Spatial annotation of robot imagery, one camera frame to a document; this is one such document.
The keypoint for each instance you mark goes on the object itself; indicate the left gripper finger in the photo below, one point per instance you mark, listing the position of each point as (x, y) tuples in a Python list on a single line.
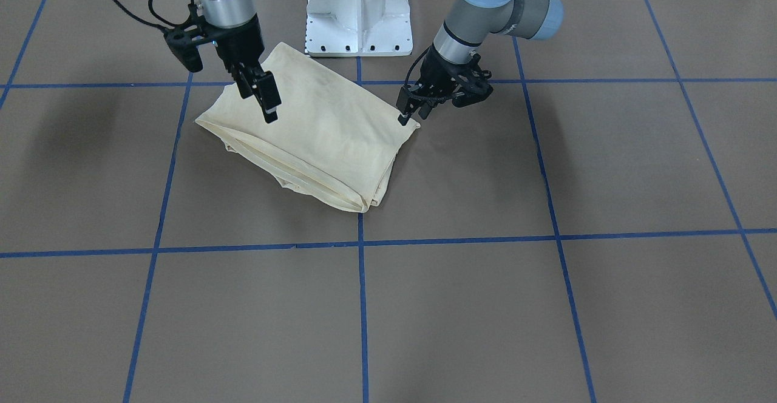
[(411, 100), (427, 105)]

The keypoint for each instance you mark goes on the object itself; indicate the cream long-sleeve printed shirt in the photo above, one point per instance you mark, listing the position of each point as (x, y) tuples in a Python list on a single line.
[(333, 140)]

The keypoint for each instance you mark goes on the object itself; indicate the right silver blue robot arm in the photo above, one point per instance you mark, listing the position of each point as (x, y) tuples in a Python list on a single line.
[(225, 14)]

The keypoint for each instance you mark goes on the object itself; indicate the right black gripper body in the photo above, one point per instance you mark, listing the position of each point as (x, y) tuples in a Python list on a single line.
[(239, 45)]

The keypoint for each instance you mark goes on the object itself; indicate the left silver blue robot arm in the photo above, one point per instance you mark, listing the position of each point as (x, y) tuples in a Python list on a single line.
[(470, 22)]

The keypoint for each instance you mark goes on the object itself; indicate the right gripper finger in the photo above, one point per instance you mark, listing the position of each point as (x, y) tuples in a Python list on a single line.
[(245, 79), (267, 95)]

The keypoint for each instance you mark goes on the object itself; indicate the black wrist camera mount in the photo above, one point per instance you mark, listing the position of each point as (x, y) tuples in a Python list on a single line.
[(184, 39), (472, 81)]

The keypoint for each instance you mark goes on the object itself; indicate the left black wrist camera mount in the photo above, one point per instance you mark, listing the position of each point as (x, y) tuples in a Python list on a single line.
[(472, 81)]

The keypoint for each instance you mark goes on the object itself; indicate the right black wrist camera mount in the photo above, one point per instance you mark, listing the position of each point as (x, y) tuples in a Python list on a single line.
[(184, 39)]

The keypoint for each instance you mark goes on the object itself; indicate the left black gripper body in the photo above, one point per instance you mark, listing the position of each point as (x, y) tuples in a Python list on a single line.
[(435, 71)]

